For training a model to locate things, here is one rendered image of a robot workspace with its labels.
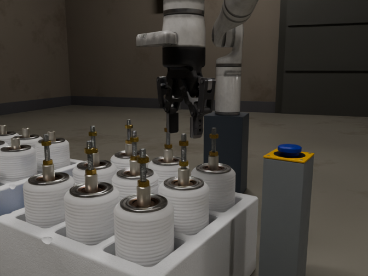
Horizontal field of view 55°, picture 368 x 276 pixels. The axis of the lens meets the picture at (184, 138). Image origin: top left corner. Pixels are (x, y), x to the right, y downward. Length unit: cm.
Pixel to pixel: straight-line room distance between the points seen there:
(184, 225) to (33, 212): 28
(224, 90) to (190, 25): 68
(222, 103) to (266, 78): 270
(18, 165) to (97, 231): 44
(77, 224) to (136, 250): 12
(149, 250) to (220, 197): 24
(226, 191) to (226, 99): 58
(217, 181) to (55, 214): 32
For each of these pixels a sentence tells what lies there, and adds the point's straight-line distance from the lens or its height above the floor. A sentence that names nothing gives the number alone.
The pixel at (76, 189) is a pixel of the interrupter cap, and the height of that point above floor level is 25.
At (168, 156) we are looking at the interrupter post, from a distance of 81.
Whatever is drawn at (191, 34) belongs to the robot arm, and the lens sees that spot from 60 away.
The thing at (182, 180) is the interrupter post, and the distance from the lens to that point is 65.
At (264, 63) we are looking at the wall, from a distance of 395.
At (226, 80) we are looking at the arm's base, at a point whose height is 42.
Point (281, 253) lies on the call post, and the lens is 67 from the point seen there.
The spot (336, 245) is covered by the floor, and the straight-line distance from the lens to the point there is 106.
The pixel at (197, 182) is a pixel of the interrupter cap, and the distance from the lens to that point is 66.
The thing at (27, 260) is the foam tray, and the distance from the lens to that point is 72.
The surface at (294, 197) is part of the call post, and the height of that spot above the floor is 25.
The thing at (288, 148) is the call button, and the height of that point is 33.
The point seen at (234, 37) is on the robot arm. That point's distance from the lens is 126.
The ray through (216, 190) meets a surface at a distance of 73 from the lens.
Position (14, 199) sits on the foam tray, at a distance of 98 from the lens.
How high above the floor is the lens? 46
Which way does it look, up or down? 11 degrees down
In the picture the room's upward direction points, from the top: straight up
